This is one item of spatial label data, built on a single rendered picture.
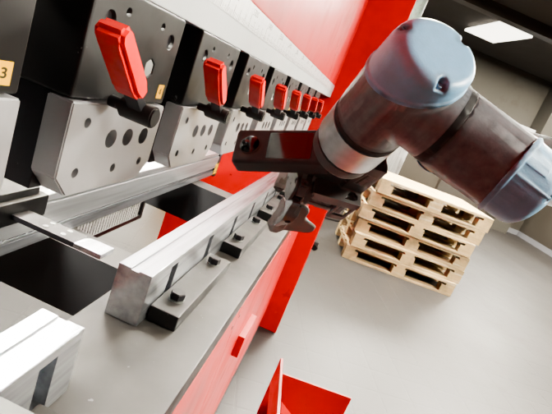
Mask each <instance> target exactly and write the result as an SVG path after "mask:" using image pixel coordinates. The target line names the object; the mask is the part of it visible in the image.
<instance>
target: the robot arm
mask: <svg viewBox="0 0 552 414"><path fill-rule="evenodd" d="M461 40H462V36H461V35H460V34H459V33H458V32H457V31H455V30H454V29H452V28H451V27H450V26H448V25H445V23H442V22H440V21H437V20H433V19H430V18H415V19H411V20H409V21H405V22H403V23H402V24H401V25H399V26H398V27H397V28H396V29H395V30H393V32H392V33H391V34H390V35H389V36H388V38H387V39H386V40H385V41H384V42H383V43H382V44H381V45H380V46H379V47H378V48H377V49H376V50H375V51H374V52H373V53H372V54H371V55H370V56H369V57H368V58H367V60H366V64H365V66H364V67H363V68H362V69H361V71H360V72H359V73H358V75H357V76H356V78H355V79H354V80H353V82H352V83H351V84H350V85H349V86H348V88H347V89H346V91H345V92H344V93H343V95H342V96H341V98H340V99H339V100H338V101H337V103H336V104H335V105H334V106H333V107H332V109H331V110H330V111H329V113H328V114H327V115H326V117H325V118H324V120H323V121H322V123H321V124H320V127H319V129H318V130H317V131H298V130H242V131H239V132H238V135H237V141H236V144H235V147H234V151H233V154H232V163H233V165H234V166H235V168H236V170H237V171H242V172H271V173H279V175H278V177H277V179H276V181H275V183H274V189H275V190H276V192H279V193H280V192H281V191H283V190H284V188H285V187H286V188H285V198H284V197H283V198H282V199H281V200H280V202H279V204H278V208H277V209H276V210H275V211H274V212H273V214H272V216H271V218H270V219H268V222H267V224H268V227H269V230H270V231H271V232H275V233H277V232H281V231H283V230H285V231H293V232H313V231H314V230H315V225H314V224H313V223H312V222H311V221H309V220H308V219H307V218H306V216H307V215H308V214H309V208H308V207H307V206H306V204H308V205H314V207H316V208H320V209H325V210H329V212H328V213H326V214H325V216H326V217H329V218H332V219H337V220H341V221H342V220H343V219H345V218H346V217H347V216H348V215H349V214H351V213H352V212H353V211H355V210H356V209H358V208H359V207H360V206H361V194H362V193H363V192H364V191H365V190H367V189H368V188H369V187H371V186H372V185H373V184H375V183H376V182H377V181H378V180H379V179H380V178H382V177H383V176H384V175H385V174H387V173H388V163H387V158H388V157H389V156H390V155H391V154H392V153H393V152H394V151H395V150H396V149H397V148H398V147H402V148H403V149H404V150H406V151H407V152H408V153H409V154H410V155H412V157H414V158H415V159H416V161H417V162H418V163H419V165H420V166H421V167H422V168H423V169H425V170H426V171H427V172H429V173H433V174H434V175H435V176H437V177H439V178H440V179H441V180H443V181H444V182H446V183H448V184H449V185H450V186H452V187H453V188H455V189H456V190H457V191H459V192H461V193H462V194H463V195H465V196H466V197H467V198H468V199H470V200H471V201H473V202H474V203H475V204H477V208H478V209H483V210H485V211H486V212H488V213H489V214H491V215H493V216H494V217H496V218H497V219H498V220H500V221H502V222H505V223H516V222H519V221H522V220H524V219H528V218H530V217H531V216H532V215H534V214H536V213H537V212H539V211H540V210H541V209H543V208H544V207H545V206H546V205H548V206H552V137H548V136H543V135H540V134H536V133H534V132H530V131H528V130H527V129H525V128H524V127H523V126H521V125H520V124H519V123H517V122H516V121H514V120H513V119H512V118H511V117H510V116H508V115H507V114H506V113H504V112H503V111H501V110H500V109H499V108H497V107H496V106H494V105H493V104H492V103H491V102H490V101H488V100H487V99H485V98H484V97H483V96H481V95H480V94H479V93H477V92H476V91H475V90H474V89H473V88H472V87H471V86H470V84H471V83H472V81H473V79H474V76H475V72H476V64H475V59H474V57H473V54H472V51H471V49H470V48H469V47H468V46H466V45H464V44H463V43H462V41H461ZM346 208H347V209H349V210H348V211H347V212H346V213H345V214H344V215H341V214H339V213H341V212H342V211H343V210H345V209H346ZM334 212H335V213H334ZM336 213H337V214H336Z"/></svg>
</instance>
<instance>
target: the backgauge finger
mask: <svg viewBox="0 0 552 414"><path fill-rule="evenodd" d="M39 189H40V187H39V186H37V187H32V188H26V187H24V186H22V185H19V184H17V183H15V182H12V181H10V180H8V179H6V178H3V183H2V189H1V190H0V228H4V227H6V226H10V225H12V224H15V223H21V224H23V225H25V226H26V227H28V228H32V229H34V230H35V231H37V232H41V233H43V234H44V235H46V236H48V237H51V238H53V239H55V240H57V241H60V242H62V243H64V244H66V245H69V246H71V247H73V248H75V249H77V250H79V251H82V252H84V253H86V254H88V255H91V256H93V257H94V258H97V259H99V260H101V259H103V258H104V257H105V256H107V255H110V254H112V253H113V250H114V248H112V247H111V246H107V245H105V244H103V243H102V242H100V241H96V240H95V239H93V238H90V237H87V236H86V235H84V234H81V233H79V232H77V231H75V230H72V229H70V228H68V227H65V226H63V225H61V224H60V223H56V222H54V221H53V220H51V219H49V218H45V217H44V216H42V215H44V213H45V210H46V206H47V203H48V197H49V195H48V194H46V193H44V192H42V191H40V190H39Z"/></svg>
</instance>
